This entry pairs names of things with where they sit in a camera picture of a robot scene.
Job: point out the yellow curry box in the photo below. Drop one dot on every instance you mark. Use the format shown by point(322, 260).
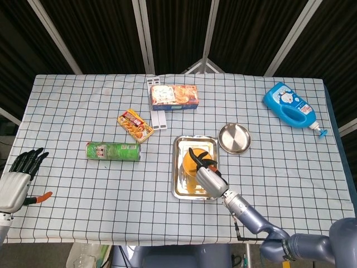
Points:
point(135, 125)

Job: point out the white checked tablecloth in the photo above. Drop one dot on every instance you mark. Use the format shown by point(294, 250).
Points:
point(83, 195)

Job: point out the white sealing clip bar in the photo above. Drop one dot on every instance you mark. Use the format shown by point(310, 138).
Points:
point(155, 120)
point(163, 120)

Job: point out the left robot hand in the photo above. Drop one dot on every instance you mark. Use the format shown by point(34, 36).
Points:
point(12, 190)

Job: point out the white metal screen foot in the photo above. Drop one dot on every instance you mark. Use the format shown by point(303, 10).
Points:
point(192, 67)

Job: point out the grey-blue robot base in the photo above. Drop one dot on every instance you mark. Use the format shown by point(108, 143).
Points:
point(173, 257)

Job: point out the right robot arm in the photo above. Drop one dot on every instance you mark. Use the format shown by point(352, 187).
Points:
point(245, 212)

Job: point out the rectangular steel tray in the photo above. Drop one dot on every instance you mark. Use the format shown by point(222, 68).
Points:
point(175, 167)

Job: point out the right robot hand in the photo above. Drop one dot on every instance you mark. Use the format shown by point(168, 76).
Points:
point(212, 182)

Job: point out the beige bowl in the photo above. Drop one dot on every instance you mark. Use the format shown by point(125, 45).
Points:
point(184, 167)

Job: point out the dark white-framed folding screen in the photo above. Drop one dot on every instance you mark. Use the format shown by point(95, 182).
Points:
point(103, 33)

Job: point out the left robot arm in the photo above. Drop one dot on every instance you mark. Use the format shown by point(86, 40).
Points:
point(3, 226)

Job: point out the white table leg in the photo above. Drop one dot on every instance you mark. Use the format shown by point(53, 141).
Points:
point(248, 255)

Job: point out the round steel plate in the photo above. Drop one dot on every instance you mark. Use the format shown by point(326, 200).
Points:
point(234, 138)

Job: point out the orange blue cookie box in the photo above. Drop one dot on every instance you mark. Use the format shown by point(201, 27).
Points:
point(174, 96)

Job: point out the green chip can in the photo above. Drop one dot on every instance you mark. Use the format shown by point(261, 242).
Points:
point(114, 151)

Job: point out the clear plastic bag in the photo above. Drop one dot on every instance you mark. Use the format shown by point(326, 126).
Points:
point(83, 255)

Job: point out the blue detergent bottle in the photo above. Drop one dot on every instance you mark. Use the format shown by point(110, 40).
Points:
point(281, 97)

